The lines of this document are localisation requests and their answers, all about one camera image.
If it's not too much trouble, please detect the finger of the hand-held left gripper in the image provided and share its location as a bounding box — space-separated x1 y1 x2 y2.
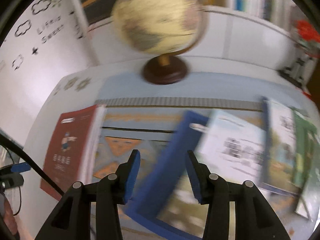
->
0 162 32 188

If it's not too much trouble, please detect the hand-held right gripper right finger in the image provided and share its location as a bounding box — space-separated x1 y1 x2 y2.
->
187 150 292 240

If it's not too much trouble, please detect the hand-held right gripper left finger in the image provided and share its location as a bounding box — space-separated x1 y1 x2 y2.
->
35 149 141 240

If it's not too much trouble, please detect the dark blue book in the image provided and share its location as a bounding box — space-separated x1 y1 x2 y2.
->
124 110 209 239
261 96 275 188

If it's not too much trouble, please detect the white rabbit cover book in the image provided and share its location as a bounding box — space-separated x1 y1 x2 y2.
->
269 99 303 195
156 110 268 239

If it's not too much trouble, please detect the red book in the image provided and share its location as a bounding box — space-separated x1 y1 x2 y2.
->
40 104 107 202

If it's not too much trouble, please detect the patterned blue table mat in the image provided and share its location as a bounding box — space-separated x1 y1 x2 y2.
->
46 76 320 240

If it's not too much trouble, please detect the green book tulip print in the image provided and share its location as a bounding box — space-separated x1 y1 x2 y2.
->
290 107 320 218

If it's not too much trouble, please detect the white bookshelf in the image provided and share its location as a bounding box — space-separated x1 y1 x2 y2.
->
66 0 300 70

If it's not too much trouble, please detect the beige desk globe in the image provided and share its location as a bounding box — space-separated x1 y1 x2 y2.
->
111 0 203 85

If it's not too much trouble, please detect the embroidered round fan on stand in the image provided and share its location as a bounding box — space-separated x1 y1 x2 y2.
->
280 20 320 95

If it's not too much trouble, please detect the black cable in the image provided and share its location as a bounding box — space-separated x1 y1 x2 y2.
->
0 133 65 196
5 150 23 217

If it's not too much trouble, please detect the cartoon wall sticker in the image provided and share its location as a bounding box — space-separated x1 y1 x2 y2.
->
10 0 83 70

